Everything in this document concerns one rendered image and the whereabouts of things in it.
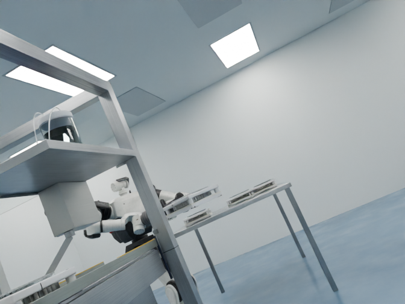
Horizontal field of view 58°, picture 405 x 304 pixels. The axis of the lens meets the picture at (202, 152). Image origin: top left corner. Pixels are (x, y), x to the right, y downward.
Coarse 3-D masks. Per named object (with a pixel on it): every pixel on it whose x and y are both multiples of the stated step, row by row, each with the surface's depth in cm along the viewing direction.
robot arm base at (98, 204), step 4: (96, 204) 235; (100, 204) 237; (104, 204) 239; (108, 204) 241; (100, 208) 235; (104, 208) 236; (108, 208) 237; (104, 212) 236; (108, 212) 238; (104, 216) 237
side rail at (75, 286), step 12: (132, 252) 136; (144, 252) 145; (108, 264) 118; (120, 264) 125; (84, 276) 105; (96, 276) 110; (60, 288) 94; (72, 288) 98; (36, 300) 85; (48, 300) 88; (60, 300) 92
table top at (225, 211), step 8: (280, 184) 345; (288, 184) 288; (264, 192) 313; (272, 192) 289; (248, 200) 294; (256, 200) 289; (224, 208) 384; (232, 208) 291; (240, 208) 290; (216, 216) 291; (224, 216) 291; (192, 224) 322; (200, 224) 292; (176, 232) 308; (184, 232) 293
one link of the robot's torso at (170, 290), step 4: (192, 276) 234; (196, 284) 234; (168, 288) 224; (172, 288) 223; (196, 288) 234; (168, 292) 225; (172, 292) 222; (176, 292) 221; (168, 296) 226; (172, 296) 223; (176, 296) 222; (172, 300) 223; (176, 300) 222
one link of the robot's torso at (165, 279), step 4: (160, 256) 244; (164, 264) 241; (160, 276) 235; (164, 276) 233; (168, 276) 230; (172, 276) 229; (160, 280) 236; (164, 280) 233; (168, 280) 230; (172, 280) 226; (164, 284) 234; (168, 284) 229; (172, 284) 225; (176, 288) 223; (180, 296) 222; (180, 300) 223
